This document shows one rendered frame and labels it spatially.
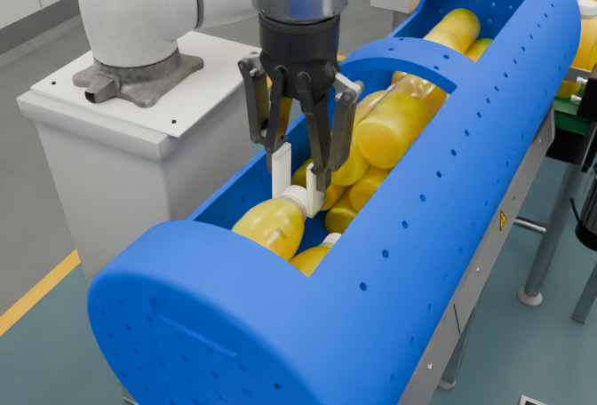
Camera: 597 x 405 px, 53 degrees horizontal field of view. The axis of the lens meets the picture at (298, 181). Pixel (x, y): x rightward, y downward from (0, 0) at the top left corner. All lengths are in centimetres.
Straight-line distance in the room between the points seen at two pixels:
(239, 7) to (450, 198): 63
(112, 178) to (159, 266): 71
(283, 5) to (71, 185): 83
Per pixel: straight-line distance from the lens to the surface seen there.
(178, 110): 107
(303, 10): 52
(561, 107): 139
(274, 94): 61
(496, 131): 73
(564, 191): 186
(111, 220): 126
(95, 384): 195
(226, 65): 120
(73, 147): 119
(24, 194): 268
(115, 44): 108
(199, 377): 53
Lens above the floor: 156
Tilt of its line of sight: 39 degrees down
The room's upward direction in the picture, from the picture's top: straight up
